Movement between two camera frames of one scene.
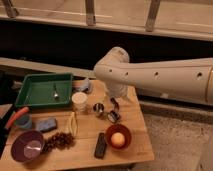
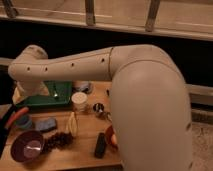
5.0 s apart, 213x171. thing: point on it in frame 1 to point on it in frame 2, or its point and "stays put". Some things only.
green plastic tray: [48, 89] stays put
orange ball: [117, 139] stays put
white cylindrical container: [79, 100] stays put
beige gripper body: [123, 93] to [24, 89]
